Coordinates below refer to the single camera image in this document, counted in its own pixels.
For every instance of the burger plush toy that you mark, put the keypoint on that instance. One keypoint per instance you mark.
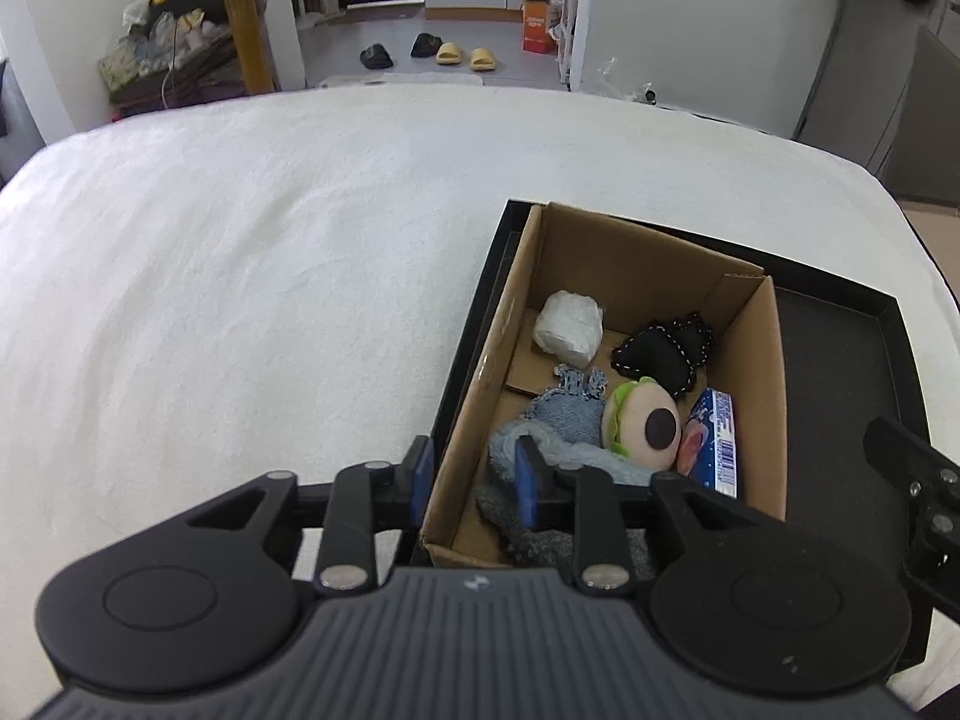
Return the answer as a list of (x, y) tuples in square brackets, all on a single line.
[(645, 427)]

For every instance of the grey fluffy cloth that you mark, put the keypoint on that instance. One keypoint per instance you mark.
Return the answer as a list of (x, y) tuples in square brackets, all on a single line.
[(493, 502)]

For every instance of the beige slipper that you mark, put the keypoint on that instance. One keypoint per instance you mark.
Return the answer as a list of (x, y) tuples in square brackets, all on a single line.
[(448, 54), (482, 60)]

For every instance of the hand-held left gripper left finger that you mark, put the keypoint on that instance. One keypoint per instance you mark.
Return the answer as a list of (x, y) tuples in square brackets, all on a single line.
[(421, 480)]

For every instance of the blue tissue packet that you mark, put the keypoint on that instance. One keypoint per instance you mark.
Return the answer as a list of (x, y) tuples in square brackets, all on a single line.
[(716, 435)]

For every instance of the frayed denim cloth piece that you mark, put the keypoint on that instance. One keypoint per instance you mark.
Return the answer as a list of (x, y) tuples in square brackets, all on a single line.
[(566, 416)]

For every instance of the clear plastic bag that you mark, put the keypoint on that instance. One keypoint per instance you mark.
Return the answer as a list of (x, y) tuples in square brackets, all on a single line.
[(622, 82)]

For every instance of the white shelf rack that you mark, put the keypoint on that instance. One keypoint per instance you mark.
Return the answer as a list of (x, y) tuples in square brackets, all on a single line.
[(574, 7)]

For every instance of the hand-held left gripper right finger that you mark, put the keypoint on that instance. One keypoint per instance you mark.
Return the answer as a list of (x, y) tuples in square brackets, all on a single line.
[(529, 484)]

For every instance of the clutter pile under table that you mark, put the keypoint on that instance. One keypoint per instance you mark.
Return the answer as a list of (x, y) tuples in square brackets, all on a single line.
[(169, 52)]

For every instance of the black pouch with white stitching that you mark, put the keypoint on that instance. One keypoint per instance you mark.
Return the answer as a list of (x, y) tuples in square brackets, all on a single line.
[(656, 352)]

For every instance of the black slipper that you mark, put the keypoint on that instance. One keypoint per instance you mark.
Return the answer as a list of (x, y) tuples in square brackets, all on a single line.
[(376, 57), (426, 45)]

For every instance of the black tray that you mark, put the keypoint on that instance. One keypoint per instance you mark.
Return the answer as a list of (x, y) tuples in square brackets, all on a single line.
[(832, 360)]

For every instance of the orange cardboard box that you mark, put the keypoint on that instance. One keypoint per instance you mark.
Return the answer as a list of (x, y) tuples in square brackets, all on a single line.
[(538, 26)]

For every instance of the brown cardboard box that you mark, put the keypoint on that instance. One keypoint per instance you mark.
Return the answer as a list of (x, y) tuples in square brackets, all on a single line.
[(637, 262)]

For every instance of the yellow wooden table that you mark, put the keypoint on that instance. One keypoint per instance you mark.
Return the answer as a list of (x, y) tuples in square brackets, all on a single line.
[(251, 30)]

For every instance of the white wad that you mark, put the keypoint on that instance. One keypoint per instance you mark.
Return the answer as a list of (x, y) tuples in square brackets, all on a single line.
[(568, 326)]

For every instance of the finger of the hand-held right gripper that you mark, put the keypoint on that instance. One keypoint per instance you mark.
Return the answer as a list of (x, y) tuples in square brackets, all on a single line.
[(934, 495)]

